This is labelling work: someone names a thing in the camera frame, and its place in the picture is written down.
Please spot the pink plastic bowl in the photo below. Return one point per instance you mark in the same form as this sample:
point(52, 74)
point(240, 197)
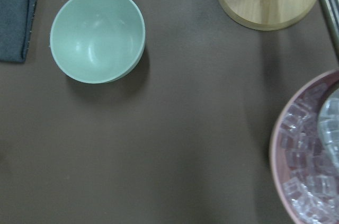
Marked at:
point(278, 163)

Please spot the metal ice scoop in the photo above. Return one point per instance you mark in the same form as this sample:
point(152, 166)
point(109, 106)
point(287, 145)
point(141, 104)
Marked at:
point(327, 124)

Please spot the mint green bowl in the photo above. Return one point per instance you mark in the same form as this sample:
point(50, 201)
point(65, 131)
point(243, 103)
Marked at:
point(98, 41)

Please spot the clear plastic ice cubes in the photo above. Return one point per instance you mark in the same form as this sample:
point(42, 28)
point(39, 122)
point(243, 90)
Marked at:
point(312, 187)

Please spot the folded grey cloth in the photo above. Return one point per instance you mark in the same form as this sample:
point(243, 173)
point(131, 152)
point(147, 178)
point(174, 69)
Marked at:
point(16, 25)

